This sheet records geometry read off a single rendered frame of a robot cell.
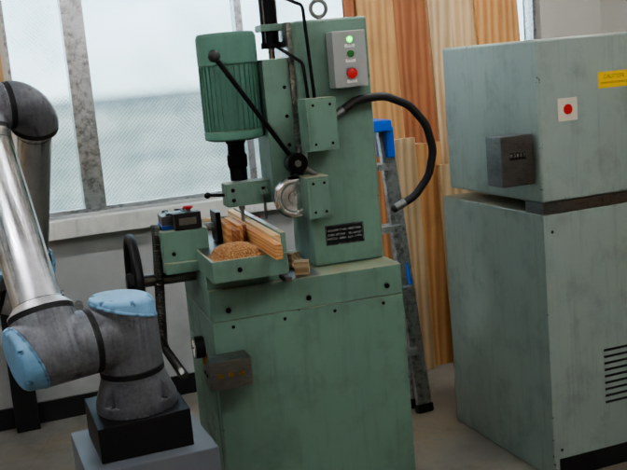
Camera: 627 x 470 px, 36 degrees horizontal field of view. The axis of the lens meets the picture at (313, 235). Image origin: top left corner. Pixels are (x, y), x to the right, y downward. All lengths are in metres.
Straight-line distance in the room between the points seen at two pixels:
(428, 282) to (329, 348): 1.63
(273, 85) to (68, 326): 1.02
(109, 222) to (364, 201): 1.53
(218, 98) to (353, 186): 0.47
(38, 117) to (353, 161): 0.95
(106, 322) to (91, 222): 1.93
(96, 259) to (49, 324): 2.04
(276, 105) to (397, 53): 1.64
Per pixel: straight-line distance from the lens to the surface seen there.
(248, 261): 2.63
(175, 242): 2.82
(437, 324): 4.47
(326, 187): 2.78
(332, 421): 2.92
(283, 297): 2.77
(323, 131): 2.78
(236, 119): 2.82
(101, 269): 4.24
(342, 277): 2.81
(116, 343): 2.24
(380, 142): 3.83
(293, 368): 2.83
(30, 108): 2.44
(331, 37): 2.81
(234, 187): 2.88
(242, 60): 2.82
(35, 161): 2.56
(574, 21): 5.10
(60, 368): 2.21
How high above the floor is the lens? 1.40
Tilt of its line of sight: 10 degrees down
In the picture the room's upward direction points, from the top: 5 degrees counter-clockwise
